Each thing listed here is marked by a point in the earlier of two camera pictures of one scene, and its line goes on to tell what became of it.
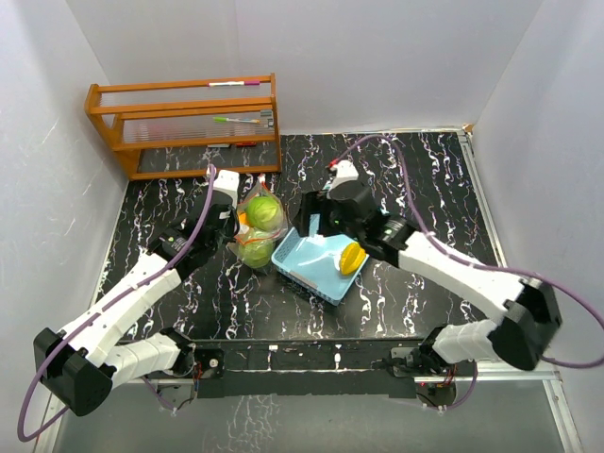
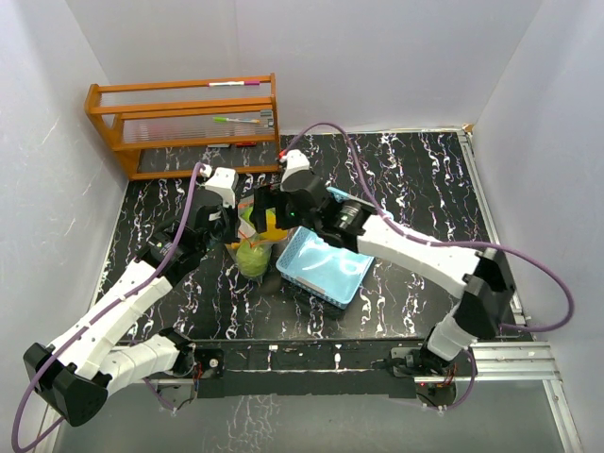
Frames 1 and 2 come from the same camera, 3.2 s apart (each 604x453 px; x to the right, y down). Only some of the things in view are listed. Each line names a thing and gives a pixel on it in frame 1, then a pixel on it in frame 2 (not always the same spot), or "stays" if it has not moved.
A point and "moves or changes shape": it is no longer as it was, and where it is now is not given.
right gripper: (313, 202) → (265, 198)
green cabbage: (257, 254) moves or changes shape
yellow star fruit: (351, 257) → (273, 233)
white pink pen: (235, 83) stays
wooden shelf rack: (179, 128) stays
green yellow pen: (217, 120) stays
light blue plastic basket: (313, 263) stays
